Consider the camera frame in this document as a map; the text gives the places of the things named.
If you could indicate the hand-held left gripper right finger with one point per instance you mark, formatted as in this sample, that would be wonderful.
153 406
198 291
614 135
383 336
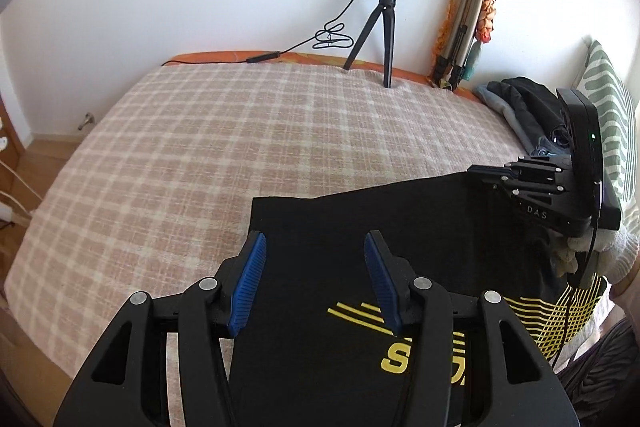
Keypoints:
381 288

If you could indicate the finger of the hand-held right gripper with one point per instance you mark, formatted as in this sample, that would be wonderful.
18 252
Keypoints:
537 168
500 179

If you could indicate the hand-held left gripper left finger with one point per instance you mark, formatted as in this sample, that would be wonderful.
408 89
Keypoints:
247 282

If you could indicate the black t-shirt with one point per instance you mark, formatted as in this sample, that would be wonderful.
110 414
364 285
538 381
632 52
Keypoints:
320 257

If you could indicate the person's right hand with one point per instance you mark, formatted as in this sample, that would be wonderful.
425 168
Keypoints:
607 249

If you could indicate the pile of dark clothes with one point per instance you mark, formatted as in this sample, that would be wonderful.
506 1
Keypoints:
525 107

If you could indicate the green patterned pillow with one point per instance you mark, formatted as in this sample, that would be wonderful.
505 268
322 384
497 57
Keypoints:
607 107

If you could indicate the pink plaid blanket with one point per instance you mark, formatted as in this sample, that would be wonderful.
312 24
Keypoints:
200 147

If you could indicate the folded silver tripod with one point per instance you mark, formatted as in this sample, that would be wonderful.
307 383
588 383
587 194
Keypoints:
487 7
460 32

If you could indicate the small black tripod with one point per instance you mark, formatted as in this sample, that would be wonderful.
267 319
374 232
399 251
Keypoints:
382 27

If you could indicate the person's striped grey clothing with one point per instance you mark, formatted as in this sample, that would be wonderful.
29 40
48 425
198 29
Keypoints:
610 367

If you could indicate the orange bed mattress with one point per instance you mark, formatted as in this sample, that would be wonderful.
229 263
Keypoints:
220 56

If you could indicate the metal door stop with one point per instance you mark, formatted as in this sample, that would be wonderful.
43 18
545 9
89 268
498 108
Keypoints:
86 119

